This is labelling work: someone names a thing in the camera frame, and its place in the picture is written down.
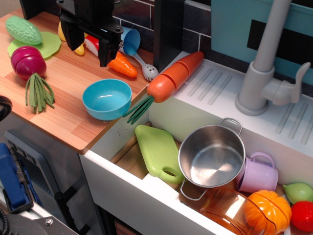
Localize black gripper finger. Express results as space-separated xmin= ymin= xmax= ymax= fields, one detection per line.
xmin=98 ymin=38 xmax=119 ymax=67
xmin=60 ymin=16 xmax=85 ymax=51

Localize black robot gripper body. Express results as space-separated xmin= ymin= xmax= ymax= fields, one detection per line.
xmin=56 ymin=0 xmax=123 ymax=45

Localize blue plastic bowl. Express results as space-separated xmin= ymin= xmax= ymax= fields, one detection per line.
xmin=82 ymin=79 xmax=132 ymax=121

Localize yellow toy corn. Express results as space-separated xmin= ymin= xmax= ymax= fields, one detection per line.
xmin=58 ymin=23 xmax=85 ymax=55

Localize red white toy sushi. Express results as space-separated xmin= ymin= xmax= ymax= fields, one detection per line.
xmin=85 ymin=35 xmax=99 ymax=57

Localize small orange toy carrot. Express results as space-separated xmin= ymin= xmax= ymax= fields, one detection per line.
xmin=108 ymin=51 xmax=137 ymax=78

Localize light green plastic plate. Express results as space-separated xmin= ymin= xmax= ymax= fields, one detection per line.
xmin=7 ymin=31 xmax=62 ymax=60

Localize blue plastic cup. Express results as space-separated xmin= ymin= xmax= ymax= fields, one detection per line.
xmin=119 ymin=27 xmax=141 ymax=56

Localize white slotted toy spoon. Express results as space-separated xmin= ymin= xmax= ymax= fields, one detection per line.
xmin=133 ymin=53 xmax=159 ymax=82

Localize green toy bitter gourd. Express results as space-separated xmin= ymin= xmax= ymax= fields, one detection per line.
xmin=5 ymin=16 xmax=43 ymax=45

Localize purple toy onion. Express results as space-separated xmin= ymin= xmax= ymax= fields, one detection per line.
xmin=11 ymin=46 xmax=47 ymax=81

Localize large orange toy carrot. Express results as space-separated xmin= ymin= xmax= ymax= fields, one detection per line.
xmin=124 ymin=51 xmax=204 ymax=124

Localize green felt onion leaves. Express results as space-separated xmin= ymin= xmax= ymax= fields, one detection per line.
xmin=25 ymin=73 xmax=55 ymax=114

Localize green plastic cutting board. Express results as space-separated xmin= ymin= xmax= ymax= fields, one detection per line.
xmin=135 ymin=125 xmax=184 ymax=184

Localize grey toy oven door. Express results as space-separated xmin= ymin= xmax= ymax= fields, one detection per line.
xmin=0 ymin=122 xmax=104 ymax=235

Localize white toy sink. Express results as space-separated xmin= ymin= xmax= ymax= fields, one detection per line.
xmin=81 ymin=60 xmax=313 ymax=235

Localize stainless steel pot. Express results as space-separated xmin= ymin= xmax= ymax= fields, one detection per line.
xmin=178 ymin=117 xmax=246 ymax=201

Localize grey toy faucet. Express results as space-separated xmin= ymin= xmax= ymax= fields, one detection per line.
xmin=235 ymin=0 xmax=311 ymax=116

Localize blue clamp device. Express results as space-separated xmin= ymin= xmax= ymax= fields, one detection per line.
xmin=0 ymin=143 xmax=34 ymax=214

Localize purple plastic mug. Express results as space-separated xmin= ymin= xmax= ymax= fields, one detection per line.
xmin=236 ymin=152 xmax=278 ymax=193

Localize orange transparent plastic container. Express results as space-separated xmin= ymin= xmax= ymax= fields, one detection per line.
xmin=200 ymin=188 xmax=276 ymax=235

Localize orange toy pumpkin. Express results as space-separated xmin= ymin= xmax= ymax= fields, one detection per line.
xmin=244 ymin=190 xmax=292 ymax=235

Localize green toy pear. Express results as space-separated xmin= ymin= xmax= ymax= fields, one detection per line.
xmin=283 ymin=183 xmax=313 ymax=204

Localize red toy strawberry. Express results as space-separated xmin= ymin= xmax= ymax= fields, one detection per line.
xmin=291 ymin=201 xmax=313 ymax=232

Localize black vertical post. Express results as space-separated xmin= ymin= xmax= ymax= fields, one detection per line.
xmin=153 ymin=0 xmax=184 ymax=72

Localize black cable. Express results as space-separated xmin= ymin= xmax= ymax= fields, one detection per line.
xmin=0 ymin=95 xmax=13 ymax=122

